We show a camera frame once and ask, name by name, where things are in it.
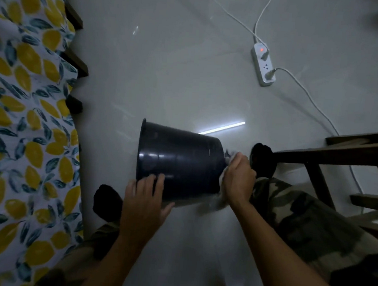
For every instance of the black plastic bucket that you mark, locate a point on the black plastic bucket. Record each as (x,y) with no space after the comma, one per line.
(179,163)

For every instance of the person's right forearm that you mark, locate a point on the person's right forearm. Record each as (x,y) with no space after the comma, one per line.
(284,258)

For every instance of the dark wooden chair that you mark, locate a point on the dark wooden chair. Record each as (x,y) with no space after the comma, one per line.
(344,170)

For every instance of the person's right hand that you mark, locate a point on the person's right hand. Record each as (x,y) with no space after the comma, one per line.
(239,181)

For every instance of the person's left hand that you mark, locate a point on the person's left hand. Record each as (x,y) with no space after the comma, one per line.
(141,213)

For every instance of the black right sock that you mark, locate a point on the black right sock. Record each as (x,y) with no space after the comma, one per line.
(262,160)

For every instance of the black sock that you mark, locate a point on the black sock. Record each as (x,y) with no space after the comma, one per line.
(107,203)
(262,160)

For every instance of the person's left middle finger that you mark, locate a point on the person's left middle finger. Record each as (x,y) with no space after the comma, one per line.
(149,188)

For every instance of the white cleaning cloth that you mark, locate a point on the white cleaning cloth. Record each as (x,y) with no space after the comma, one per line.
(222,188)

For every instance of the person's left forearm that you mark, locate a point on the person's left forearm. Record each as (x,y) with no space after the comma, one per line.
(111,265)

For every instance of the person's right fingers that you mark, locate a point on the person's right fingers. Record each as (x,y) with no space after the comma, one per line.
(235,161)

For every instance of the white power strip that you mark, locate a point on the white power strip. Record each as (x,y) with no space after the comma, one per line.
(263,65)

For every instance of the dark wooden bed frame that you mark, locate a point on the dark wooden bed frame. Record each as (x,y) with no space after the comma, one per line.
(74,57)

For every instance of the black left sock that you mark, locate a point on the black left sock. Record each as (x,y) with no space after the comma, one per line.
(107,203)

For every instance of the lemon print bed sheet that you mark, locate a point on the lemon print bed sheet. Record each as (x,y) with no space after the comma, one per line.
(26,131)

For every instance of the person's left little finger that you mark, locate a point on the person's left little finger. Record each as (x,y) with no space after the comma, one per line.
(129,190)

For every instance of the camouflage trousers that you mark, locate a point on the camouflage trousers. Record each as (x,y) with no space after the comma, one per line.
(311,228)

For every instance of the person's left thumb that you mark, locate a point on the person's left thumb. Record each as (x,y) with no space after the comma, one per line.
(168,210)

